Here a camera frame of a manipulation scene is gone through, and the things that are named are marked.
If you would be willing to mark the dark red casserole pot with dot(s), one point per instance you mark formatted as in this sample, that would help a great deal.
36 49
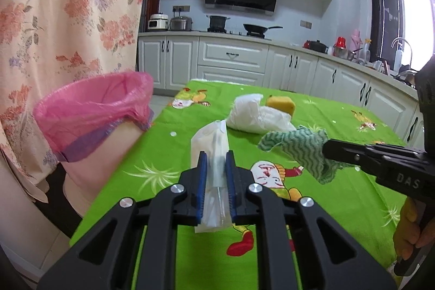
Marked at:
315 46

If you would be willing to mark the silver pressure cooker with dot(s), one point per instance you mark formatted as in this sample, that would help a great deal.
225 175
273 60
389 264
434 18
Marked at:
181 23

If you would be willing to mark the green wavy striped cloth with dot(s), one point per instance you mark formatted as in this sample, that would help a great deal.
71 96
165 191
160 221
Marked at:
299 145

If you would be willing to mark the clear plastic packet with brush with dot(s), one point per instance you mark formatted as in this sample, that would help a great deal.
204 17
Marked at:
215 147

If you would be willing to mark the white crumpled plastic bag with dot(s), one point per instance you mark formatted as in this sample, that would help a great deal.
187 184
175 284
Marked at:
251 115

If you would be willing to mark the person's right hand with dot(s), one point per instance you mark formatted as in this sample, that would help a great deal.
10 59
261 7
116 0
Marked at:
406 225

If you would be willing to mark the green printed tablecloth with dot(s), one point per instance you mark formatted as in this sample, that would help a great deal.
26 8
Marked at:
153 157

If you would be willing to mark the gas stove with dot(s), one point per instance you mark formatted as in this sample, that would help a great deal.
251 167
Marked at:
238 34

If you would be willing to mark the pale pink trash bin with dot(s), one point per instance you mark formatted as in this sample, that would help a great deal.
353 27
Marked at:
98 167

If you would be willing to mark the steel bowl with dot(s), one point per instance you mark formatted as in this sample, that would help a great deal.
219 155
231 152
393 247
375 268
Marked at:
344 53

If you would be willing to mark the pink thermos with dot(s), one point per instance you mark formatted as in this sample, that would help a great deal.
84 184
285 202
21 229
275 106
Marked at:
356 38

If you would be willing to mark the black wok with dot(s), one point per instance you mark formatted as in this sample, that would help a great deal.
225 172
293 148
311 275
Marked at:
258 28

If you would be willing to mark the wall socket strip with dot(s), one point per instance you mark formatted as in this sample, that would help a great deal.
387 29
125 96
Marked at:
181 8

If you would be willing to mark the clear plastic bottle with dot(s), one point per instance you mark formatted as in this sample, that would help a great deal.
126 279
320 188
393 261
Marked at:
366 52

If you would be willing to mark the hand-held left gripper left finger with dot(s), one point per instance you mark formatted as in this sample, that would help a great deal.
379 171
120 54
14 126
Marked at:
202 181

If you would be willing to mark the chrome faucet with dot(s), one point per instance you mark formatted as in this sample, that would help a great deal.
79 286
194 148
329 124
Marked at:
402 45

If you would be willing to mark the red kettle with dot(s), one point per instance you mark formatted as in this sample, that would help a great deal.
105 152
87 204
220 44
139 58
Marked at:
341 42

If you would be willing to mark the white bottle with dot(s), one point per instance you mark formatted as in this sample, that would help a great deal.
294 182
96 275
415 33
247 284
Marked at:
398 59

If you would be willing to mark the pink trash bag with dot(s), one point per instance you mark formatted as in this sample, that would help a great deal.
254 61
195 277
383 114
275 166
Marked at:
88 113

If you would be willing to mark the single wall socket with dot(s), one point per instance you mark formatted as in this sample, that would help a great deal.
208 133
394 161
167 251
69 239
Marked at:
306 24

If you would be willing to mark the white rice cooker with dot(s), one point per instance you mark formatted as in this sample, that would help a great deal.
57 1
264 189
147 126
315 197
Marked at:
158 23

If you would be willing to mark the black cooking pot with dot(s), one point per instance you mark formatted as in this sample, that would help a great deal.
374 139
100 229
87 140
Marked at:
217 23

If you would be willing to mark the floral curtain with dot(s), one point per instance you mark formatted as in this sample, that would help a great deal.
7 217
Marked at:
68 21

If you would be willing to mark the kitchen window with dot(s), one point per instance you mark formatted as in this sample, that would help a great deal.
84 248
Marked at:
401 4

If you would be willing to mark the yellow sponge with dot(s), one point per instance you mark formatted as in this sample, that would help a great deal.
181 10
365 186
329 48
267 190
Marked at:
281 105

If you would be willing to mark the white lower cabinets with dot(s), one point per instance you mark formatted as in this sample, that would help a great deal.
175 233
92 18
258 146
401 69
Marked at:
231 62

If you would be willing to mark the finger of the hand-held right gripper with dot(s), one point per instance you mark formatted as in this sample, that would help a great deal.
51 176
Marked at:
343 152

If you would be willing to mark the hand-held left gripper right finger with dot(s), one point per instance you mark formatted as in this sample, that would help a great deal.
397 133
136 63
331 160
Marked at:
230 181

